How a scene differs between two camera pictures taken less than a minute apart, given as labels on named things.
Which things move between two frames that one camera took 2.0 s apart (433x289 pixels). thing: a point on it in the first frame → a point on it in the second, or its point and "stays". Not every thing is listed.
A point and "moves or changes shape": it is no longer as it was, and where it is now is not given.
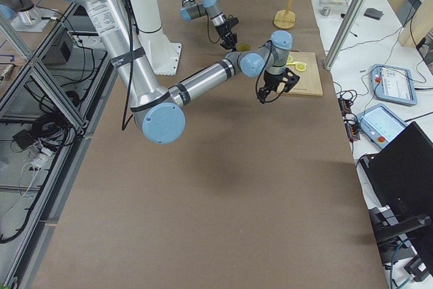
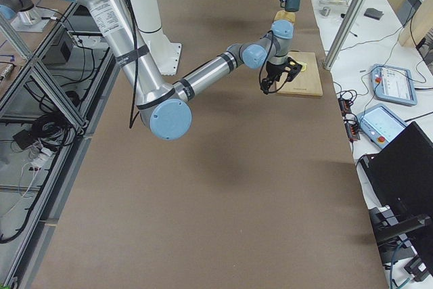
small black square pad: x=373 y=13 stays
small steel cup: x=325 y=11 stays
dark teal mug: x=243 y=47 moves or changes shape
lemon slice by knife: x=300 y=67 stays
